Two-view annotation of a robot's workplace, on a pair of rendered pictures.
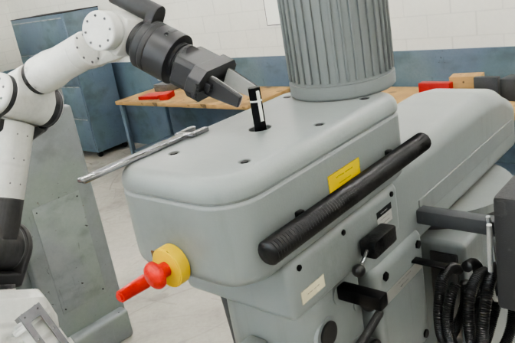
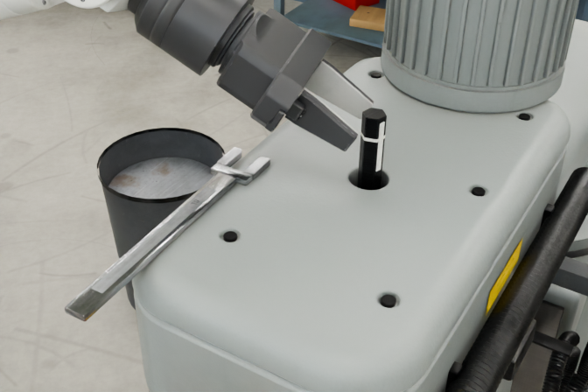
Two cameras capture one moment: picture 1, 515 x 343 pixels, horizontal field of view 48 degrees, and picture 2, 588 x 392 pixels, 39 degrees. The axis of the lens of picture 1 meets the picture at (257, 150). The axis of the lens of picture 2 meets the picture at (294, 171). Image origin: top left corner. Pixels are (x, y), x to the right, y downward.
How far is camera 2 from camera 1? 0.41 m
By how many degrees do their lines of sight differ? 21
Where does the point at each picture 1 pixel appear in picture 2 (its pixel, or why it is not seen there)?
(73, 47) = not seen: outside the picture
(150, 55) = (186, 32)
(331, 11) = not seen: outside the picture
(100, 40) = not seen: outside the picture
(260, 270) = not seen: outside the picture
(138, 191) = (178, 325)
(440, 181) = not seen: hidden behind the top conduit
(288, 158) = (459, 292)
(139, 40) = (166, 0)
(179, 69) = (245, 70)
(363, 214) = not seen: hidden behind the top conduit
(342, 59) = (505, 49)
